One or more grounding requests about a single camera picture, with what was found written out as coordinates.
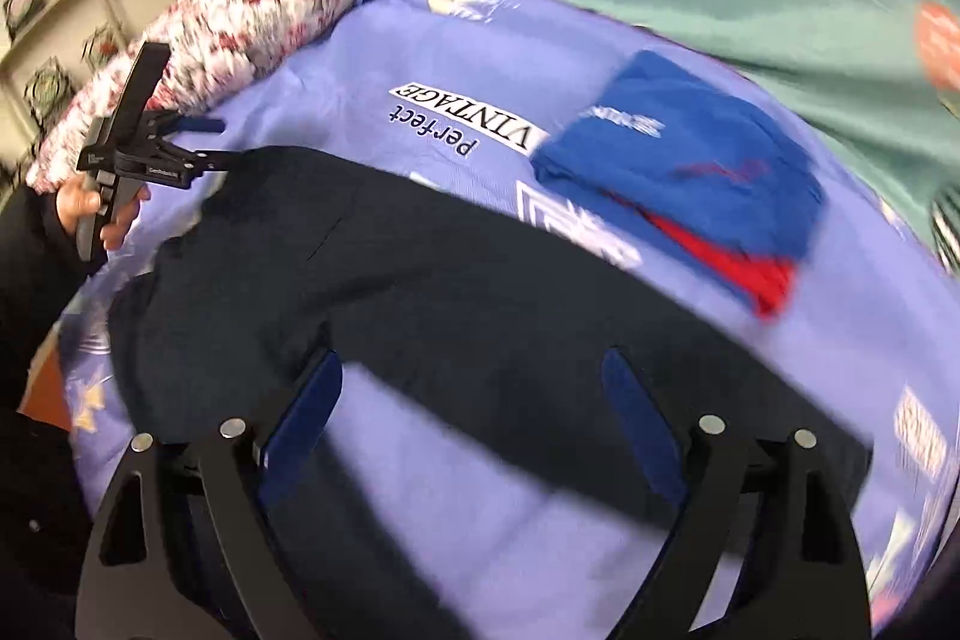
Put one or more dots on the person's left hand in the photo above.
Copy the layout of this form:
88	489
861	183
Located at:
79	209

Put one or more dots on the purple printed bed sheet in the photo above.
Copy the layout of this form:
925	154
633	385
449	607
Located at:
315	85

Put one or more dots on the person's left forearm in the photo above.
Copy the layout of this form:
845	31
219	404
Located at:
37	295

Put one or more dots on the framed decorative plate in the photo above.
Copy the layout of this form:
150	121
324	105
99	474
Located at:
26	6
101	46
46	91

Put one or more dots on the folded red pants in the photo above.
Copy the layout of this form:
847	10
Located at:
742	269

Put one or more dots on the dark pants with grey lining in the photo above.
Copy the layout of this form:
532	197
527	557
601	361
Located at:
465	310

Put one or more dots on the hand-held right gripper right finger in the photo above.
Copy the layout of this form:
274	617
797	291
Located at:
637	422

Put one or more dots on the folded blue pants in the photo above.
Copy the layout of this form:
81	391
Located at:
697	160

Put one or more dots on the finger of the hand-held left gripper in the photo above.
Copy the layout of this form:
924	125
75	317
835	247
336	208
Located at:
202	160
195	125

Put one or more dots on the person's dark clothing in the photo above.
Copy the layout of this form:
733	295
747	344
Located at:
37	535

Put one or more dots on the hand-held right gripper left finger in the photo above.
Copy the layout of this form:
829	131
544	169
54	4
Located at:
300	430

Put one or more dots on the red floral pillow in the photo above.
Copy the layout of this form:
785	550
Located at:
255	3

